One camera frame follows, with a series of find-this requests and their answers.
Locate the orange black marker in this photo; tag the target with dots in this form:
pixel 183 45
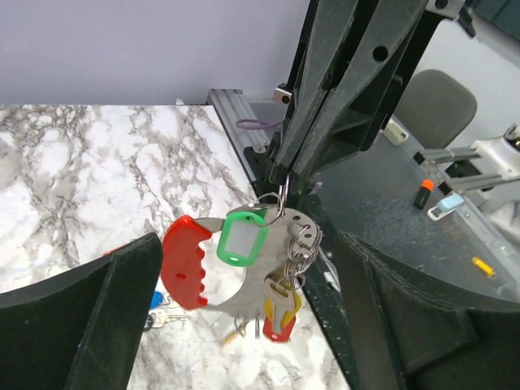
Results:
pixel 423 194

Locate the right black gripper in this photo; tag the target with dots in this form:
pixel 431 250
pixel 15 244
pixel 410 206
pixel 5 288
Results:
pixel 406 48

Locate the blue key tag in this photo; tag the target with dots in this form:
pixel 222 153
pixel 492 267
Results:
pixel 158 299

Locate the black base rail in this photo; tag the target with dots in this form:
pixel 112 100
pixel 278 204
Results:
pixel 322 286

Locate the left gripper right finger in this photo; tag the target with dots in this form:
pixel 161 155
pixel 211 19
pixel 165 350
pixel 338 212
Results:
pixel 410 330

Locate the green key tag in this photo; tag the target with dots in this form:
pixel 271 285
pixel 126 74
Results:
pixel 242 237

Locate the grey office chair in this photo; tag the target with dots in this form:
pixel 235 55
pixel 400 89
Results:
pixel 435 108

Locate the yellow key tag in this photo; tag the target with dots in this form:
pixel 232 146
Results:
pixel 282 309
pixel 230 337

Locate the silver keys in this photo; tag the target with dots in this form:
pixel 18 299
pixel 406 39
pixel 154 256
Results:
pixel 158 318

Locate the red handled key organizer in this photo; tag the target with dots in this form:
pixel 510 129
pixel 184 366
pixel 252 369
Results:
pixel 182 271

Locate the red key tag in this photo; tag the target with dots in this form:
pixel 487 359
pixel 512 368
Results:
pixel 112 250
pixel 278 335

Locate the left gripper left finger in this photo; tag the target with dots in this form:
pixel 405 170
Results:
pixel 80 329

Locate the yellow marker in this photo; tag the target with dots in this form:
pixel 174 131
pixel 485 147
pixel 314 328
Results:
pixel 487 269

